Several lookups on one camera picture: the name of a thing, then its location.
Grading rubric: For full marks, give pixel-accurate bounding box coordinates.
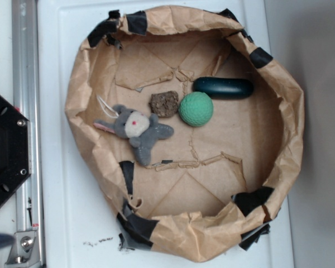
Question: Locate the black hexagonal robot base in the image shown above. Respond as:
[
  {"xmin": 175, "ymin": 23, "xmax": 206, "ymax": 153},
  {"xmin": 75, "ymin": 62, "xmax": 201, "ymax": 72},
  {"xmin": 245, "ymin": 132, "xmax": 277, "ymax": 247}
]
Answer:
[{"xmin": 0, "ymin": 95, "xmax": 31, "ymax": 208}]

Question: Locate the green dimpled foam ball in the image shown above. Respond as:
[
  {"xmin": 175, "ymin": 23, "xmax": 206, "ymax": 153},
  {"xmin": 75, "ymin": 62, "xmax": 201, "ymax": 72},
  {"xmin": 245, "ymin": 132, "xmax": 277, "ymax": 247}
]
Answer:
[{"xmin": 178, "ymin": 92, "xmax": 214, "ymax": 127}]

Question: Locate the grey plush bunny toy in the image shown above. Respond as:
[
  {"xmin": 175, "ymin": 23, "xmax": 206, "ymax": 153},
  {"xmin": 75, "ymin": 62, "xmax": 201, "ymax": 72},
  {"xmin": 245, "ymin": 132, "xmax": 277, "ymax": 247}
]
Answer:
[{"xmin": 93, "ymin": 95, "xmax": 174, "ymax": 166}]

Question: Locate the brown rough rock chunk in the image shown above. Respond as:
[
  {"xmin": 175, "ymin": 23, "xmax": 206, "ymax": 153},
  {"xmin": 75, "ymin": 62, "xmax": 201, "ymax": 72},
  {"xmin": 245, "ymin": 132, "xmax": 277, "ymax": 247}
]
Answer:
[{"xmin": 149, "ymin": 90, "xmax": 179, "ymax": 117}]

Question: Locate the dark teal oblong capsule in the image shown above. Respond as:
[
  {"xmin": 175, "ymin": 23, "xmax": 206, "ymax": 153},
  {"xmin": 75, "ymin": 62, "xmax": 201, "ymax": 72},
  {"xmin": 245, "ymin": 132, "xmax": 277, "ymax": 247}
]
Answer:
[{"xmin": 193, "ymin": 77, "xmax": 254, "ymax": 99}]

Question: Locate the white plastic tray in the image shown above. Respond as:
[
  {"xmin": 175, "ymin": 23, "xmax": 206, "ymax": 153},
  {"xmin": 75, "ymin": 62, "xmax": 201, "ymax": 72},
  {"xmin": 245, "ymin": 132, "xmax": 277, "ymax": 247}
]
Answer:
[{"xmin": 37, "ymin": 1, "xmax": 294, "ymax": 267}]

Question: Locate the aluminium extrusion rail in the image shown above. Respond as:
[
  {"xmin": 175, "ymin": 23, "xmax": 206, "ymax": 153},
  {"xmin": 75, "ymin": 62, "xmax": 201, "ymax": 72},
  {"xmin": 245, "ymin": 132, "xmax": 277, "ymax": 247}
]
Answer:
[{"xmin": 11, "ymin": 0, "xmax": 47, "ymax": 268}]

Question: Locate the metal corner bracket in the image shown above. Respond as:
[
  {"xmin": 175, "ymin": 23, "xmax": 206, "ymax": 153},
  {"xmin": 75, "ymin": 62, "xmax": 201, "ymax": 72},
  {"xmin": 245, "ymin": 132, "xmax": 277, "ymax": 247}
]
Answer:
[{"xmin": 4, "ymin": 231, "xmax": 41, "ymax": 267}]

